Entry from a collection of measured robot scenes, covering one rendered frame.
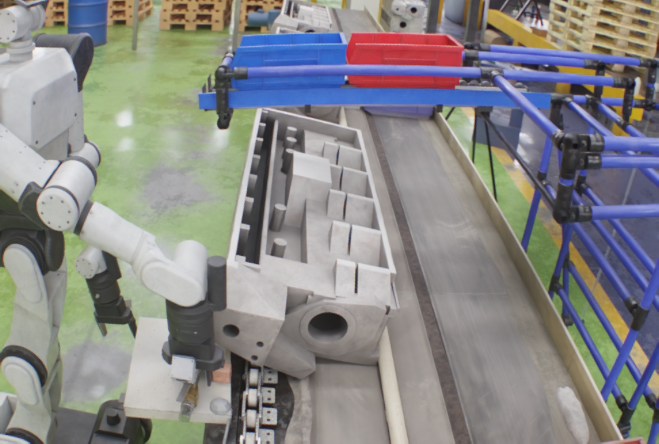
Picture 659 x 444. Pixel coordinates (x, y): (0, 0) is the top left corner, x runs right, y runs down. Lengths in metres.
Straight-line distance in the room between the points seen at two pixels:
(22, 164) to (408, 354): 0.94
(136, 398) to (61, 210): 0.42
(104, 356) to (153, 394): 1.33
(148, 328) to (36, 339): 0.31
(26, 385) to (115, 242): 0.66
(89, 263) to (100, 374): 0.97
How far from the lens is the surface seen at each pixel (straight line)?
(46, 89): 1.17
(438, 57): 1.62
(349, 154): 1.94
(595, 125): 1.77
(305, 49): 1.58
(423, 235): 1.94
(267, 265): 1.30
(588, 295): 2.13
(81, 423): 2.03
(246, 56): 1.59
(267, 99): 1.60
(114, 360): 2.51
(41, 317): 1.41
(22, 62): 1.21
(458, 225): 2.04
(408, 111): 2.99
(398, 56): 1.60
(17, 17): 1.16
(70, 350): 2.58
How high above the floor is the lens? 1.65
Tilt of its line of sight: 25 degrees down
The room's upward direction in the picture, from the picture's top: 7 degrees clockwise
